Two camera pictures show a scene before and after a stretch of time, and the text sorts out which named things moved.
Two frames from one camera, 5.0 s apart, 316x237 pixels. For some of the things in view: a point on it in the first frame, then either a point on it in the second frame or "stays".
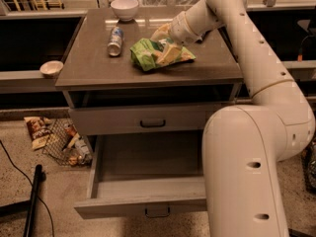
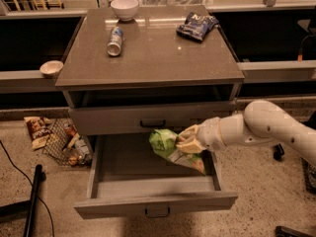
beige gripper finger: [161, 33] → [190, 134]
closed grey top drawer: [146, 120] stays
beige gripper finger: [169, 54] → [191, 146]
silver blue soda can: [114, 47] stays
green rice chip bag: [145, 54] → [164, 141]
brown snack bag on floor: [38, 130] stays
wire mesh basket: [66, 145] stays
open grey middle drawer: [145, 172] stays
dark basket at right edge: [309, 164] stays
